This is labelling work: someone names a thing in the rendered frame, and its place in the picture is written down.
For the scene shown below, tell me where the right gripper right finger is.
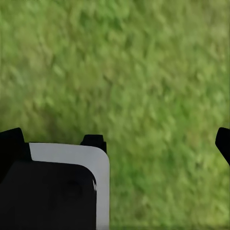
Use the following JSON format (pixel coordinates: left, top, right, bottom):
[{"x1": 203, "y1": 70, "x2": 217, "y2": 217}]
[{"x1": 215, "y1": 127, "x2": 230, "y2": 165}]

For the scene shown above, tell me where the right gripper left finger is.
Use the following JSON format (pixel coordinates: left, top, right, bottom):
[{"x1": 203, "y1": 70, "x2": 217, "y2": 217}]
[{"x1": 0, "y1": 127, "x2": 24, "y2": 184}]

